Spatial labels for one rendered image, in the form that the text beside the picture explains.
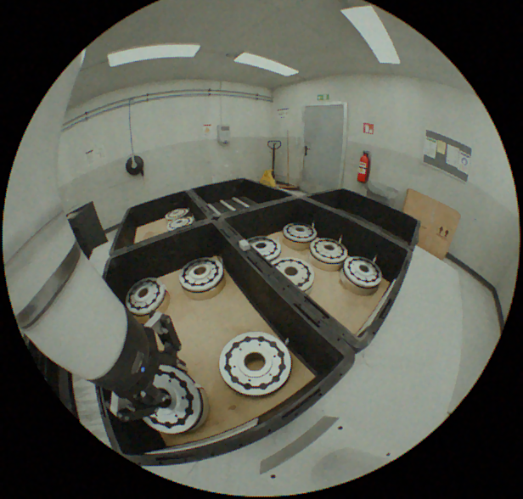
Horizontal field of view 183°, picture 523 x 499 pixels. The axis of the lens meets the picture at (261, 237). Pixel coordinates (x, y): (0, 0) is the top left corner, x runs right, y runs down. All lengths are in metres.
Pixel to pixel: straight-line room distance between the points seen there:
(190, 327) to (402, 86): 3.55
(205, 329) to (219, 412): 0.15
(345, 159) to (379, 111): 1.20
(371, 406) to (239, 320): 0.38
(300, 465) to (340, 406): 0.17
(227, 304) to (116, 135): 3.50
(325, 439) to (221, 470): 0.22
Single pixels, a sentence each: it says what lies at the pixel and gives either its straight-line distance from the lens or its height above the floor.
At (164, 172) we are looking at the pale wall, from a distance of 3.52.
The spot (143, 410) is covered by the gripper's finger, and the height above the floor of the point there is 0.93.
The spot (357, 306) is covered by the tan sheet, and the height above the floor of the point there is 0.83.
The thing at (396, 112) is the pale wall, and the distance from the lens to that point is 3.24.
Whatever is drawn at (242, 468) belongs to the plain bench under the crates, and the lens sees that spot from 0.45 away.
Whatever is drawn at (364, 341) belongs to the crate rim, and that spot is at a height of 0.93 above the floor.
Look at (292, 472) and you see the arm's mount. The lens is 0.36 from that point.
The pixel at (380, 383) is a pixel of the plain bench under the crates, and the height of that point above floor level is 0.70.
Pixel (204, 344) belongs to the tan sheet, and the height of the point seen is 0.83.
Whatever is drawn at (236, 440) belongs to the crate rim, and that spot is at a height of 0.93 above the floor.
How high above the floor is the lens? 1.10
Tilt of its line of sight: 33 degrees down
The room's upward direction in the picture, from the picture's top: 1 degrees counter-clockwise
